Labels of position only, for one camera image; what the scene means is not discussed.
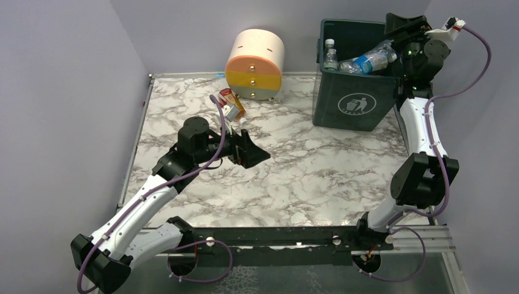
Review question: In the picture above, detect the cream orange round drawer box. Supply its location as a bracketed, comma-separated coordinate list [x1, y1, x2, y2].
[225, 29, 285, 100]

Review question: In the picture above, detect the green label bottle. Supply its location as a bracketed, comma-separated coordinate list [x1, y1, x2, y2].
[323, 39, 340, 71]

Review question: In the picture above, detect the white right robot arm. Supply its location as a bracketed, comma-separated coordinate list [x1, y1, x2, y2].
[353, 13, 465, 246]

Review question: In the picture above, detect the blue cap clear bottle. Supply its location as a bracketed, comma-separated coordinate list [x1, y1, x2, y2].
[338, 40, 398, 75]

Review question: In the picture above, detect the red gold label bottle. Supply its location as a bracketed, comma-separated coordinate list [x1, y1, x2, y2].
[218, 88, 247, 126]

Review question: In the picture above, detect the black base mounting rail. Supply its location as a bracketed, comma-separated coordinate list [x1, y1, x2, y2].
[155, 217, 394, 277]

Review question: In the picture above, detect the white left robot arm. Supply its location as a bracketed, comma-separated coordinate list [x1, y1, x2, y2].
[70, 116, 271, 293]

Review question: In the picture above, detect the dark green plastic bin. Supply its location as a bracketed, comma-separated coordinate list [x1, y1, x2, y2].
[312, 19, 398, 132]

